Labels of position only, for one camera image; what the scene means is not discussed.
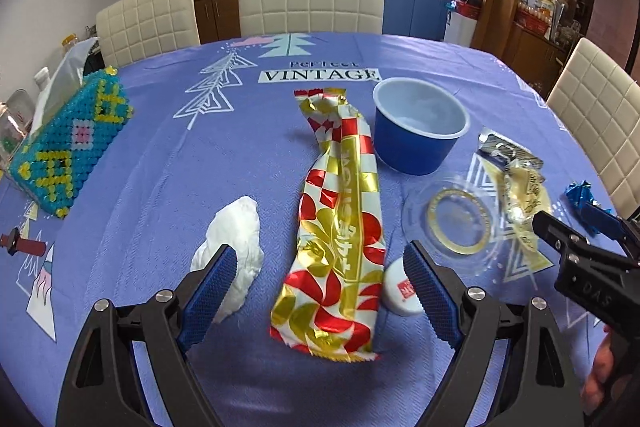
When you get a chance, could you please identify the clear glass liquor bottle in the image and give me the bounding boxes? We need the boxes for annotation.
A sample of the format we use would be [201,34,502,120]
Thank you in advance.
[0,89,35,170]

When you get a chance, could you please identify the white round bottle cap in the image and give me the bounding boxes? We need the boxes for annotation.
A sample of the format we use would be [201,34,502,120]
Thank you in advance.
[382,258,423,317]

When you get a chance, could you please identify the cream chair right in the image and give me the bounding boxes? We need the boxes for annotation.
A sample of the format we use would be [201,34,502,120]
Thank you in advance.
[547,38,640,218]

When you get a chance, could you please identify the blue foil candy wrapper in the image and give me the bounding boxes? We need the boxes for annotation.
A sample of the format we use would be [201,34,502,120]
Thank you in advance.
[564,181,612,233]

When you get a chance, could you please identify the silver foil wrapper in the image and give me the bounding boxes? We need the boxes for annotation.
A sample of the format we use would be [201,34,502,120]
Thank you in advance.
[476,128,544,171]

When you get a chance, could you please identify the beaded teal tissue box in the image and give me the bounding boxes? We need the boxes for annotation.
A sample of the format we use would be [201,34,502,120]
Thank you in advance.
[9,37,134,219]

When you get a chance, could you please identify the blue printed tablecloth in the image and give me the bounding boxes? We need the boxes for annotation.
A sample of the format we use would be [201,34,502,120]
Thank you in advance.
[1,34,608,426]

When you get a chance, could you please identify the blue plastic cup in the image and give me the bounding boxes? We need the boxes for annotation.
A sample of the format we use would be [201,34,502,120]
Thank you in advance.
[372,77,471,176]

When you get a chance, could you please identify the clear round plastic lid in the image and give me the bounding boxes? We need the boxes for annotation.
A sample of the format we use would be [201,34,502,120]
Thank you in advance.
[401,174,506,277]

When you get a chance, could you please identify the yellow pastry wrapper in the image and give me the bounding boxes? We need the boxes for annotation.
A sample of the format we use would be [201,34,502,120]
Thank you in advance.
[485,159,552,254]

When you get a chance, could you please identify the pink refrigerator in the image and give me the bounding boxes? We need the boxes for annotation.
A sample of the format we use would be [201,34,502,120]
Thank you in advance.
[587,0,639,68]

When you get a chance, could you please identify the red gold snack wrapper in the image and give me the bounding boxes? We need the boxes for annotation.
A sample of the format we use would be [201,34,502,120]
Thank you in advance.
[270,88,386,362]

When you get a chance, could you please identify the person's right hand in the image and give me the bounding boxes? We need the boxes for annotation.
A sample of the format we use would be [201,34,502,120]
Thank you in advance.
[580,325,614,414]

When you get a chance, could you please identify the cream chair far left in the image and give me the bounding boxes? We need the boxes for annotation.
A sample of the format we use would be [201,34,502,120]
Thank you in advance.
[96,0,201,68]

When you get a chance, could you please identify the white tissue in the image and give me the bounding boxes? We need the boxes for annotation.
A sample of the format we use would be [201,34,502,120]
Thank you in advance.
[190,195,264,323]

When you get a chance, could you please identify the white appliance with red top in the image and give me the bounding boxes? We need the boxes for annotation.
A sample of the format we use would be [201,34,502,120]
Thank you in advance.
[444,0,480,46]

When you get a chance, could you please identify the blue kitchen cabinets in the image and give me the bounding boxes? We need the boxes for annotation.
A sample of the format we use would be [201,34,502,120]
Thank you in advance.
[382,0,452,41]

